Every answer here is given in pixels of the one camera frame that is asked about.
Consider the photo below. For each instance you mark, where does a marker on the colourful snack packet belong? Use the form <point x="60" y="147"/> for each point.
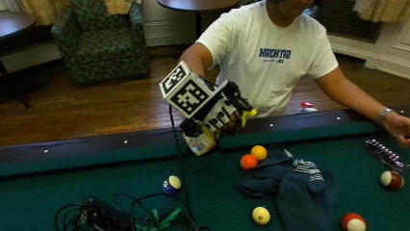
<point x="200" y="142"/>

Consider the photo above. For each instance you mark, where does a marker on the silver wristwatch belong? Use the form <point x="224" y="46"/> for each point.
<point x="384" y="115"/>

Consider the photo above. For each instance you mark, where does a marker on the white marker cube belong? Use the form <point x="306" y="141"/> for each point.
<point x="189" y="94"/>

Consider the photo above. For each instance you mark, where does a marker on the maroon striped pool ball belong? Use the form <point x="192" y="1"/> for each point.
<point x="392" y="179"/>

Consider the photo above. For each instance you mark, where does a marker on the yellow pool ball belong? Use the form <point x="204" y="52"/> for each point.
<point x="261" y="215"/>
<point x="258" y="152"/>

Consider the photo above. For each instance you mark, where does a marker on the orange pool ball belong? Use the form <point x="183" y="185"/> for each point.
<point x="248" y="161"/>

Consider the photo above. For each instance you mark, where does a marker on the person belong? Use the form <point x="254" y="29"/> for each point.
<point x="266" y="64"/>

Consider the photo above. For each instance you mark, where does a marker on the red and white small object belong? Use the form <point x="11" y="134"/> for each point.
<point x="306" y="107"/>

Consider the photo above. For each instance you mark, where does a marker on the blue striped pool ball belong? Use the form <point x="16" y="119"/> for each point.
<point x="172" y="185"/>

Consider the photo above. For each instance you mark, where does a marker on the dark blue striped cloth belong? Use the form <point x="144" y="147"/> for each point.
<point x="294" y="189"/>

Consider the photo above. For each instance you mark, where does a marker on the red striped pool ball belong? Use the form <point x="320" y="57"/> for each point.
<point x="353" y="222"/>

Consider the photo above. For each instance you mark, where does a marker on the round dark table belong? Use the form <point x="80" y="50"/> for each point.
<point x="198" y="5"/>

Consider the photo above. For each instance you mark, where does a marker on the green patterned armchair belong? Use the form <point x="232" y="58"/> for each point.
<point x="100" y="45"/>

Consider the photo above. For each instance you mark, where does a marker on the dark radiator grille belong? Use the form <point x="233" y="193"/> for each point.
<point x="346" y="19"/>

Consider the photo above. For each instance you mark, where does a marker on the beige curtain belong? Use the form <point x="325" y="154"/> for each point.
<point x="72" y="8"/>
<point x="382" y="9"/>

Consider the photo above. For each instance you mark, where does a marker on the dark wooden side table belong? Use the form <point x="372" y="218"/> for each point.
<point x="15" y="24"/>

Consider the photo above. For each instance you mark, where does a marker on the pool table rail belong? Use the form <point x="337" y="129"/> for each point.
<point x="107" y="149"/>

